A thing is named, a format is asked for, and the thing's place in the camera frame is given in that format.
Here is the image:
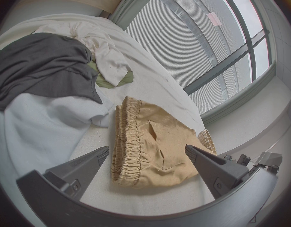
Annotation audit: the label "olive green garment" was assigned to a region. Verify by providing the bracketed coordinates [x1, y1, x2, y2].
[87, 61, 134, 89]

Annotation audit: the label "tan shorts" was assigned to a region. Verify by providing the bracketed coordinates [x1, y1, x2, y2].
[111, 96, 200, 187]

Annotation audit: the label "white garment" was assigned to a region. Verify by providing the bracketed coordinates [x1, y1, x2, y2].
[32, 21, 133, 86]

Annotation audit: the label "grey-green curtain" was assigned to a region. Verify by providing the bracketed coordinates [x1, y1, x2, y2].
[109, 0, 165, 26]

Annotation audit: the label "window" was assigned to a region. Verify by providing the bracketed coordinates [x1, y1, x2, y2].
[123, 0, 271, 115]

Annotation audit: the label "pale blue garment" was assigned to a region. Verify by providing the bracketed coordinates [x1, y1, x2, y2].
[3, 85, 115, 174]

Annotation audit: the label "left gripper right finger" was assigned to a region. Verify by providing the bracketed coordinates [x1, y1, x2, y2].
[185, 144, 249, 200]

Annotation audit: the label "black garment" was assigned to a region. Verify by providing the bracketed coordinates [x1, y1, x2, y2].
[0, 32, 103, 112]

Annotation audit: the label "bed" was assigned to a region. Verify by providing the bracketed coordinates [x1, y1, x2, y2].
[0, 0, 222, 218]

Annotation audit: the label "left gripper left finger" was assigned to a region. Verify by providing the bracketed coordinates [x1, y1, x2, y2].
[44, 146, 110, 199]

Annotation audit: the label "round woven basket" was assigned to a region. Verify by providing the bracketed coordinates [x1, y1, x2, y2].
[198, 129, 218, 156]

